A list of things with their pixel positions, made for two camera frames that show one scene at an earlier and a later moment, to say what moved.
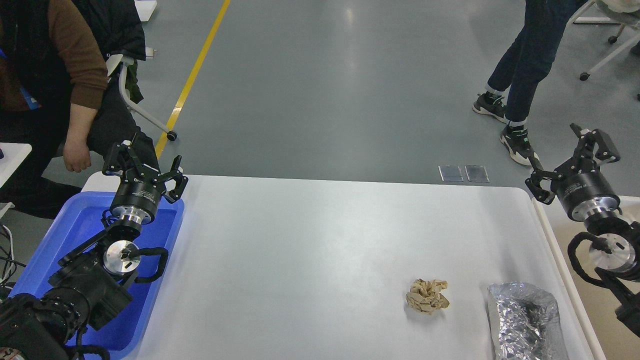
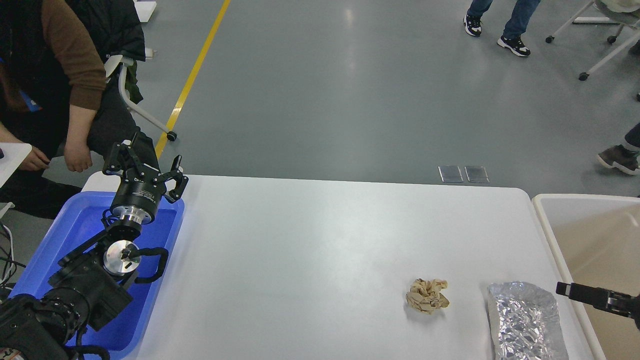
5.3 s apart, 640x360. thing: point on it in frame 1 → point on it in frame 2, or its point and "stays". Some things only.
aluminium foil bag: (526, 322) stays
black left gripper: (139, 193) stays
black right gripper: (584, 192) → (602, 299)
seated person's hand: (76, 151) stays
